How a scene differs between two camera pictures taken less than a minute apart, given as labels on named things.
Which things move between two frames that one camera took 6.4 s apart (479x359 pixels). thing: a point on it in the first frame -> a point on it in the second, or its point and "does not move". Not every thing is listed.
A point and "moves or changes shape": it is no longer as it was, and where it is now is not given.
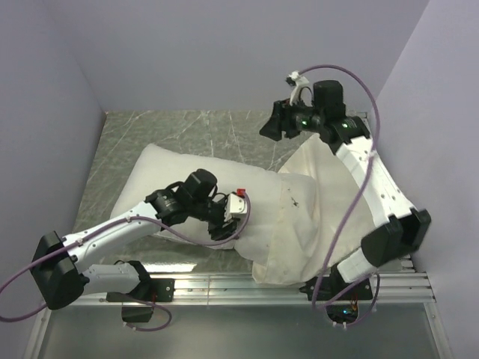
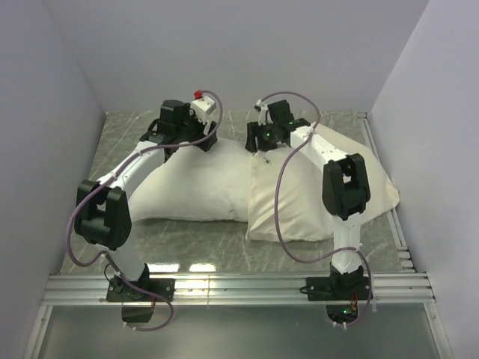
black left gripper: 217,230 -> 189,115
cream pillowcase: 324,218 moves or changes shape
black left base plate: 150,291 does not move
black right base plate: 331,286 does not move
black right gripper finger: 273,128 -> 251,143
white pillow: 159,167 moves or changes shape
